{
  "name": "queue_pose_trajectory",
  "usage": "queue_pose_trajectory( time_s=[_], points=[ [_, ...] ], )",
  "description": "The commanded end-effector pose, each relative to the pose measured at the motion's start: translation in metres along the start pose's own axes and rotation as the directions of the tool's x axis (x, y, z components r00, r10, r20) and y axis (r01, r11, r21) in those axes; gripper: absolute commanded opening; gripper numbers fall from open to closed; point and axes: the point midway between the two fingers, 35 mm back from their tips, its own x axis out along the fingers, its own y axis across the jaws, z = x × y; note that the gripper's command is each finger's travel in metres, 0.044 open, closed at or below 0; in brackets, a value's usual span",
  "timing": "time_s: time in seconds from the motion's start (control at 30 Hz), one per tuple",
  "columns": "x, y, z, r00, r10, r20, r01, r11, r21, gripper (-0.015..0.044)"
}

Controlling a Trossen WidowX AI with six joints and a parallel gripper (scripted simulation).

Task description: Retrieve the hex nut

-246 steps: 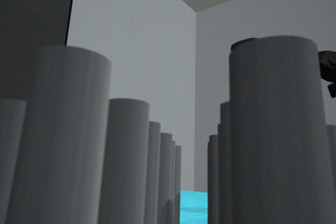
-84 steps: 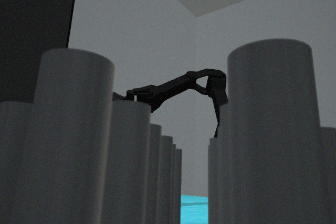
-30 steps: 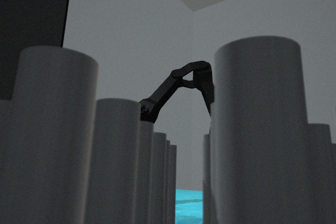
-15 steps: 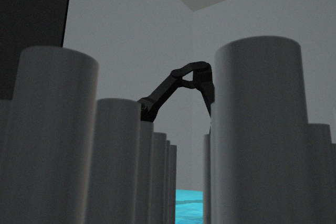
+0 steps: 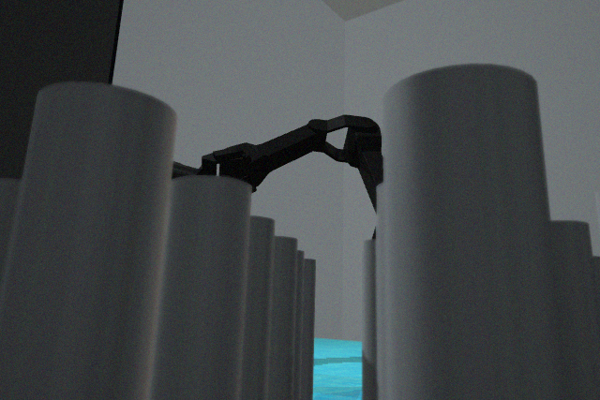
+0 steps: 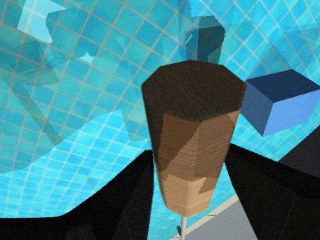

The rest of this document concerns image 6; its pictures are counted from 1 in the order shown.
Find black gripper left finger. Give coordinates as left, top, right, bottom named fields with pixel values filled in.
left=0, top=149, right=155, bottom=240

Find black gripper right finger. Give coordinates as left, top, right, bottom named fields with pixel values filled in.
left=224, top=144, right=320, bottom=240

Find blue block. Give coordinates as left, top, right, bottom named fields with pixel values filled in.
left=240, top=69, right=320, bottom=137

